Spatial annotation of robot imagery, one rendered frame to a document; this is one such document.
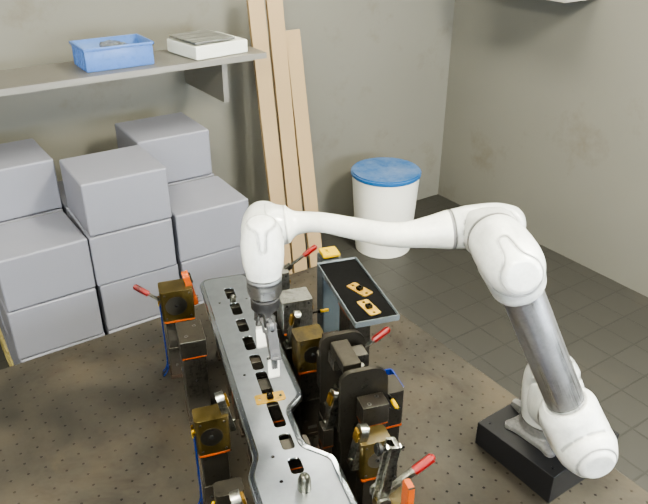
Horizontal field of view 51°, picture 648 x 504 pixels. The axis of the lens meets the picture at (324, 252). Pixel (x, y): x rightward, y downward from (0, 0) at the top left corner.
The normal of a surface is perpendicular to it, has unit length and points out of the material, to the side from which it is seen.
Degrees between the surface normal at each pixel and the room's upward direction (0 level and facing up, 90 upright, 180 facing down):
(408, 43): 90
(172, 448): 0
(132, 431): 0
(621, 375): 0
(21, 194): 90
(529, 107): 90
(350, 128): 90
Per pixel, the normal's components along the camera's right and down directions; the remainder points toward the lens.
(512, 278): 0.12, 0.36
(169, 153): 0.54, 0.40
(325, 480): 0.00, -0.88
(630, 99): -0.83, 0.26
